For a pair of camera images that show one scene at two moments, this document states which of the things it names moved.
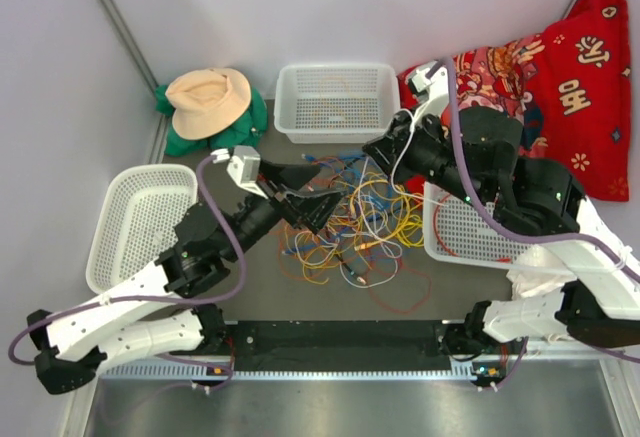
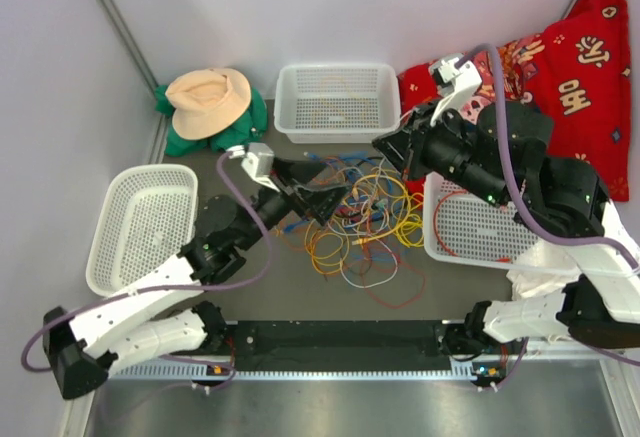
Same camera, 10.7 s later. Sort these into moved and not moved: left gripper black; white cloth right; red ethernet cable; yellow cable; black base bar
Moved: yellow cable
Not moved: red ethernet cable; left gripper black; white cloth right; black base bar
